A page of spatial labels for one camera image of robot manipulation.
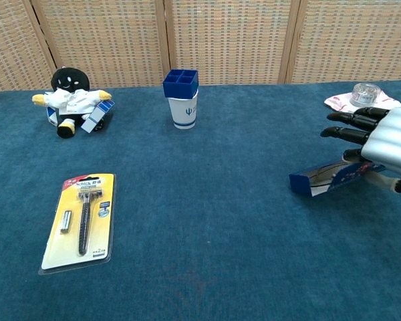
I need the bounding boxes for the clear jar of clips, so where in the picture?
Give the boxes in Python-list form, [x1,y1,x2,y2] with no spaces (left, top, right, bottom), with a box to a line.
[350,82,382,108]

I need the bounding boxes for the blue shallow box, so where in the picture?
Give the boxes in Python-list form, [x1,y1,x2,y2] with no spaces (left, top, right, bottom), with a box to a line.
[289,159,388,198]

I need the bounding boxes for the yellow razor blister pack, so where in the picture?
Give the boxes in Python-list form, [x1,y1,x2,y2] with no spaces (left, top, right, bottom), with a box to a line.
[38,173,116,276]

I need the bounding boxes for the black-headed plush doll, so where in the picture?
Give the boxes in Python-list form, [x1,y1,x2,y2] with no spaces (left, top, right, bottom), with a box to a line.
[31,66,113,140]

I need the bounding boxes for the blue carpet table cover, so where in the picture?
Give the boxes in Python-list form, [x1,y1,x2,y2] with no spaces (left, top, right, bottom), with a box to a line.
[0,80,401,321]

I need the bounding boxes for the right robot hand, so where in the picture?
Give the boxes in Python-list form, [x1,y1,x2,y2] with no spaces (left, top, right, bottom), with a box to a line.
[320,106,401,194]

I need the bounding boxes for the blue white snake cube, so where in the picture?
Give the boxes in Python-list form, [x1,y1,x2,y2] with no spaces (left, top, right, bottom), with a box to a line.
[46,99,117,134]

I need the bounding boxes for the black eyeglasses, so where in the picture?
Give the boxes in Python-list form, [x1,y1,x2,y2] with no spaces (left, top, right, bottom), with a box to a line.
[312,169,338,183]

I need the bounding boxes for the blue divided organizer box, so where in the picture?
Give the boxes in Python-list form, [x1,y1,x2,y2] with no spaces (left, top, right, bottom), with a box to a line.
[162,69,201,100]

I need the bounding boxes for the bamboo folding screen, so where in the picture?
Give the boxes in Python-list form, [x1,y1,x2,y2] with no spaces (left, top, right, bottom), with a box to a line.
[0,0,401,93]

